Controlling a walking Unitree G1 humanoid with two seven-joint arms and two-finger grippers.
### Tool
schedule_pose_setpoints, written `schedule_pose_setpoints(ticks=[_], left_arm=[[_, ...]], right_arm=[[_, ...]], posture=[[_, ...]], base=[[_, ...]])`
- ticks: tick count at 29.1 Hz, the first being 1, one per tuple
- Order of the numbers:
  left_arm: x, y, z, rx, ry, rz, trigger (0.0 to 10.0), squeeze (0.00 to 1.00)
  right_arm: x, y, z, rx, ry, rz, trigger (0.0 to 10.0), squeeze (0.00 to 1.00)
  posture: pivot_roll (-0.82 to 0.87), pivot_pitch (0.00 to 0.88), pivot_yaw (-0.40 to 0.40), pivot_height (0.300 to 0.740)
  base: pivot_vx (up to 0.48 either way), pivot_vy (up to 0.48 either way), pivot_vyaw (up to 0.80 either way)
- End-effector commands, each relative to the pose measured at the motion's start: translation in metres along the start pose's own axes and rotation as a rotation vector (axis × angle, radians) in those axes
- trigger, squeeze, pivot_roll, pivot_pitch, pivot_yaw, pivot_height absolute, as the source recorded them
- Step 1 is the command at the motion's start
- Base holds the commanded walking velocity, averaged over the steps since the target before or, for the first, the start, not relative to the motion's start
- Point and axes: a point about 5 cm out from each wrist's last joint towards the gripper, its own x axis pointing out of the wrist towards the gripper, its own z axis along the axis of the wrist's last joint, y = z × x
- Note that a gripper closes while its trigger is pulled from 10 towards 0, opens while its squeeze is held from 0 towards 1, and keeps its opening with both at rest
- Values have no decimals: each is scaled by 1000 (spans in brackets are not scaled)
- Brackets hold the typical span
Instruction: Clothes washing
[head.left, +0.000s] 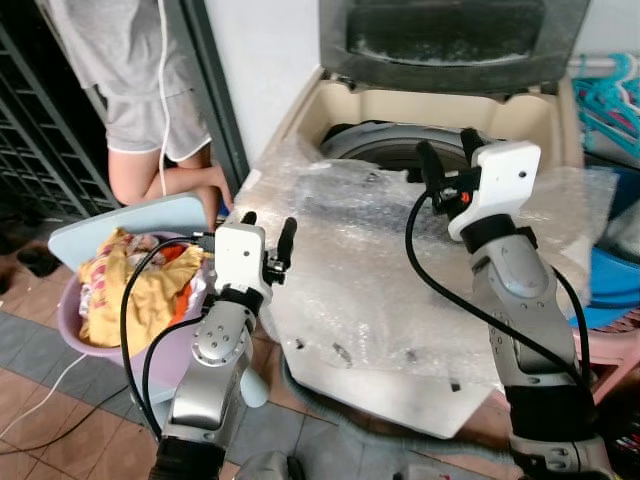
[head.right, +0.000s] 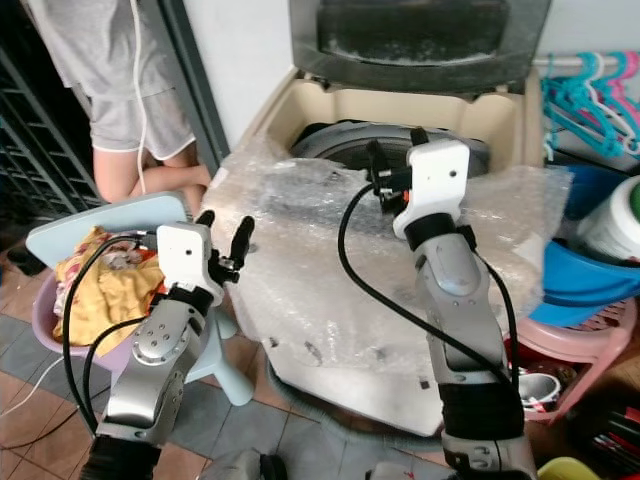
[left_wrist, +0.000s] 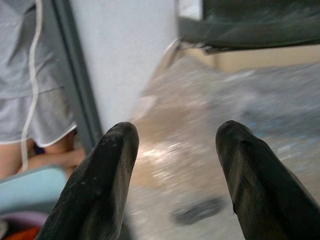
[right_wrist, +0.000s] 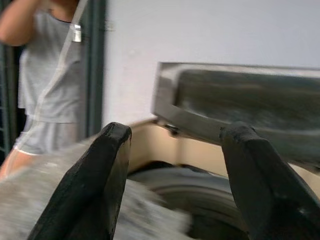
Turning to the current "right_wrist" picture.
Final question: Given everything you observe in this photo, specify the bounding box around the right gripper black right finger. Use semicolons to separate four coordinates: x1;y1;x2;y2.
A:
219;121;320;240

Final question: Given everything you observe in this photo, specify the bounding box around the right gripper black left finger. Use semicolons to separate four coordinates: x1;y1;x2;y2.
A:
26;121;133;240

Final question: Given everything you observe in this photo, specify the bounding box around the beige top-load washing machine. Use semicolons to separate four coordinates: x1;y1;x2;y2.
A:
119;117;320;240

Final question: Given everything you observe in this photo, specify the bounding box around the person in grey clothes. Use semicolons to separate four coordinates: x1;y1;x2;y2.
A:
0;0;87;181

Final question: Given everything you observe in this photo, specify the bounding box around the clear bubble wrap sheet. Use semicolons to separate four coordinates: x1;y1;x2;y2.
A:
0;137;192;240

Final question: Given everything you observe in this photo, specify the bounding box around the grey washer drum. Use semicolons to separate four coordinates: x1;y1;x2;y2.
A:
127;164;248;240

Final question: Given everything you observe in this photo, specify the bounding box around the dark grey washer lid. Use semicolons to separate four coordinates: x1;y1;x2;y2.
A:
152;61;320;173

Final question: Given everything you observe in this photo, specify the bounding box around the black metal gate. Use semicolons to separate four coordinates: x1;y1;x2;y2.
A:
0;41;17;165

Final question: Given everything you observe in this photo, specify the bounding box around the dark green door frame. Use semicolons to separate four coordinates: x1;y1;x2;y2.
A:
81;0;109;138

